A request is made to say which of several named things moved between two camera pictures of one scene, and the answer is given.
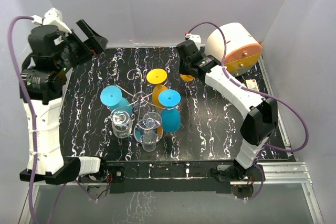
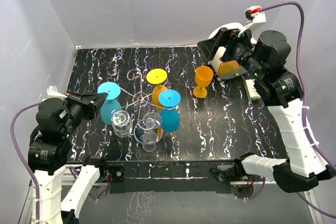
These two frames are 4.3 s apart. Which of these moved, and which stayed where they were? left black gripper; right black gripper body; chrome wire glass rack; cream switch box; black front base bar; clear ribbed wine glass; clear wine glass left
Moved: left black gripper; right black gripper body
Stayed: black front base bar; cream switch box; clear ribbed wine glass; clear wine glass left; chrome wire glass rack
